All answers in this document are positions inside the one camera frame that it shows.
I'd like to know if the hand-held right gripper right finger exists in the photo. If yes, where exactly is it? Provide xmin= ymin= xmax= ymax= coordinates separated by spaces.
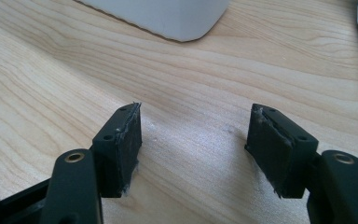
xmin=244 ymin=103 xmax=358 ymax=224

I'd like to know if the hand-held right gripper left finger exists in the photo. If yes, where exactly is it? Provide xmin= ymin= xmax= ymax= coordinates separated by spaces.
xmin=38 ymin=102 xmax=144 ymax=224

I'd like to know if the white container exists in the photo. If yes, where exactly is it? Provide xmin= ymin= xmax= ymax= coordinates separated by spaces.
xmin=77 ymin=0 xmax=232 ymax=43

